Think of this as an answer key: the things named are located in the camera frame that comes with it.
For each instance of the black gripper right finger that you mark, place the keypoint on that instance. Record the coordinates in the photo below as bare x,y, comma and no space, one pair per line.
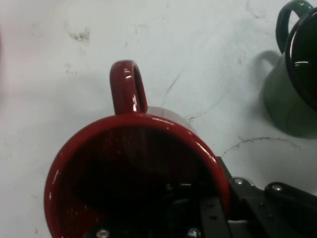
277,213

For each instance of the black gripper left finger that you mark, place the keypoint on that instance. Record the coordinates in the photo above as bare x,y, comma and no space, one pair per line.
213,218

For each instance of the red ceramic mug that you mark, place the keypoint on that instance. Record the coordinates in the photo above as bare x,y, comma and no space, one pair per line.
128,129

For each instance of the dark green enamel mug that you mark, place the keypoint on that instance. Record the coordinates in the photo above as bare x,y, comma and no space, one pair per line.
284,104

